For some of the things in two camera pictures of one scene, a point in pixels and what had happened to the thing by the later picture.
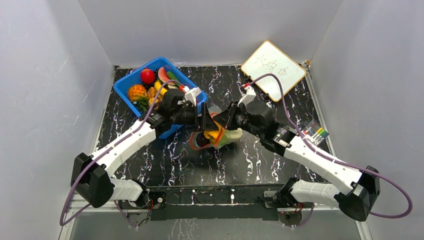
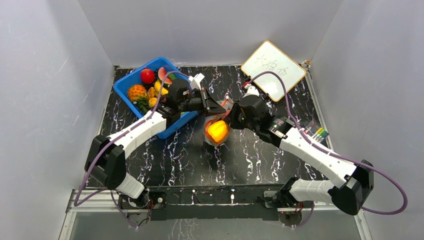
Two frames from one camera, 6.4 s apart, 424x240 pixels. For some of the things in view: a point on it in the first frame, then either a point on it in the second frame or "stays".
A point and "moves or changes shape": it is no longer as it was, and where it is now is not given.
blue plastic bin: (122, 87) stays
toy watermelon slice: (163, 75) stays
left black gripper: (207, 123) -> (209, 105)
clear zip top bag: (214, 139) moves or changes shape
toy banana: (157, 86) stays
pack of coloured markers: (314, 133) stays
